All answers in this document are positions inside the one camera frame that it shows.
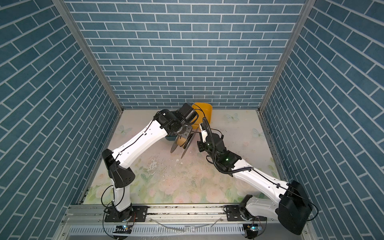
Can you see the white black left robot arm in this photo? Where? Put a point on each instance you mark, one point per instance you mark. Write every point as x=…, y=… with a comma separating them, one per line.
x=118, y=161

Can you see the aluminium corner post right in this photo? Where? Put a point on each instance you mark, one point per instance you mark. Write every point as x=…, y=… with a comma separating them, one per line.
x=304, y=14

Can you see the yellow plastic bin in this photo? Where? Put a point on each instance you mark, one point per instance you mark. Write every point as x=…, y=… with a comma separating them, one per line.
x=204, y=110

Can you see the green circuit board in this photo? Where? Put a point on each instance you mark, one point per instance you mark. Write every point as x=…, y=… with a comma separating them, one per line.
x=122, y=230
x=252, y=231

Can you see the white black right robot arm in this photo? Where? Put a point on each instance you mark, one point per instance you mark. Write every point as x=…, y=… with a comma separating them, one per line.
x=287, y=202

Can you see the aluminium corner post left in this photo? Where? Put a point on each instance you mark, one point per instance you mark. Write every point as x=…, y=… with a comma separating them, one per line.
x=81, y=41

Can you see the grey perforated cable spool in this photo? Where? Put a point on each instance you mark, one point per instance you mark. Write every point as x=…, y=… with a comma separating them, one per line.
x=183, y=142

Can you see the dark teal plastic bin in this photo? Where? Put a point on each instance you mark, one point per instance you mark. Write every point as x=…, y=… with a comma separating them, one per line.
x=171, y=138

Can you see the aluminium corner post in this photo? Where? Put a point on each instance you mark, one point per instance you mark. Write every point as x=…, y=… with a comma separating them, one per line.
x=304, y=14
x=81, y=41

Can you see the right green circuit board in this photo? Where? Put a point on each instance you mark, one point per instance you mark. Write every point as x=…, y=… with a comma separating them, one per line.
x=252, y=231

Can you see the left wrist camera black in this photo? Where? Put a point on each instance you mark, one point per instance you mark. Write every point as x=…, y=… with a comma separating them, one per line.
x=186, y=114

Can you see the left green circuit board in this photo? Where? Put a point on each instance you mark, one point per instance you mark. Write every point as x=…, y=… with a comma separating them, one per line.
x=122, y=230

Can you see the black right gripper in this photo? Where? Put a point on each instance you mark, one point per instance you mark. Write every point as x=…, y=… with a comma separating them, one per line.
x=201, y=147

